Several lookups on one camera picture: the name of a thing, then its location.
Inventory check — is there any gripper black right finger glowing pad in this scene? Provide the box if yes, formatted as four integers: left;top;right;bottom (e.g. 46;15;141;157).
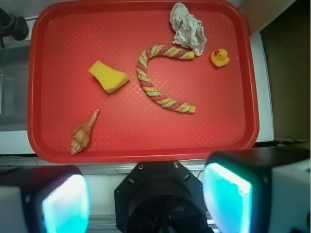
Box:
202;146;311;233

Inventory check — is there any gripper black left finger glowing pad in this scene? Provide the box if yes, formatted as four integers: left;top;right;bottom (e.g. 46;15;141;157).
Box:
0;165;90;233

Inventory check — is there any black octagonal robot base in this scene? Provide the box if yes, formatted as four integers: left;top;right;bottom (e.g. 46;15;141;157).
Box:
114;161;213;233

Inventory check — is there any crumpled white paper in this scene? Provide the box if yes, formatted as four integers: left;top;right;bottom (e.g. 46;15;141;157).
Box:
170;2;207;56

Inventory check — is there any brown spiral seashell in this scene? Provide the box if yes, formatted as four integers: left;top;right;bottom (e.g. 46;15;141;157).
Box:
71;109;100;155

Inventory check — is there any yellow sponge piece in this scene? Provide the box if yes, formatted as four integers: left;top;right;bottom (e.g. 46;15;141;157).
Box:
89;61;130;94

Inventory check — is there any yellow rubber duck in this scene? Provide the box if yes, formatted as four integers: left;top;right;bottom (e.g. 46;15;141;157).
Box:
210;49;230;67

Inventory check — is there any brown cardboard box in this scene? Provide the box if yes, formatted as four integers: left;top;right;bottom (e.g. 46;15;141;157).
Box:
260;0;311;142

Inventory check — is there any black clamp knob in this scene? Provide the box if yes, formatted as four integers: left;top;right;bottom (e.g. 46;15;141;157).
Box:
0;8;29;49

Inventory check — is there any multicolour twisted rope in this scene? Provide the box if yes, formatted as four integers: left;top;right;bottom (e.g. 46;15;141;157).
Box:
136;45;197;115

